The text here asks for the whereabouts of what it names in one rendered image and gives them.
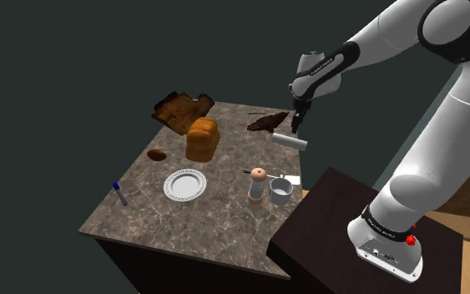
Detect small brown potato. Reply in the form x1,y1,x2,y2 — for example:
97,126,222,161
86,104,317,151
146,149,168,162

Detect brown bread loaf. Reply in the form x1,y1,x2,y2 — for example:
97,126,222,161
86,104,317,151
184,116,221,164

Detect white round plate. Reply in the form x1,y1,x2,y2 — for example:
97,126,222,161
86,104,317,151
162,168,208,203

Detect blue capped pen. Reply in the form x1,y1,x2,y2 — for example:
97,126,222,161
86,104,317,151
112,181,129,206

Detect clear pepper grinder wooden cap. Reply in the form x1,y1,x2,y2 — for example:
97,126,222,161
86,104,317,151
247,167,267,205

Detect white cylinder roll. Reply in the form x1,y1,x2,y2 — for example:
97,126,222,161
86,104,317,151
270,132,309,152

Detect flat brown torn slab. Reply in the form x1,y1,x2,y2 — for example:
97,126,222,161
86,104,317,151
150,91,215,136

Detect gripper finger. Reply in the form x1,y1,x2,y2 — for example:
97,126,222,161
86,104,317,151
290,113,306,135

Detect dark brown flat leaf shape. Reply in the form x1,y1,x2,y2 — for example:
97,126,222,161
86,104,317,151
245,110,291,134

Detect dark robot stand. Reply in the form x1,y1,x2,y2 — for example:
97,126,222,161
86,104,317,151
265,165,465,294

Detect white cup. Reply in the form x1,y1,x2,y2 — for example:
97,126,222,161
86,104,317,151
268,176,294,206

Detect dark kitchen counter cabinet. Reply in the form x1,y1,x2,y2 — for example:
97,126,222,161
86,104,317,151
94,237,291,294

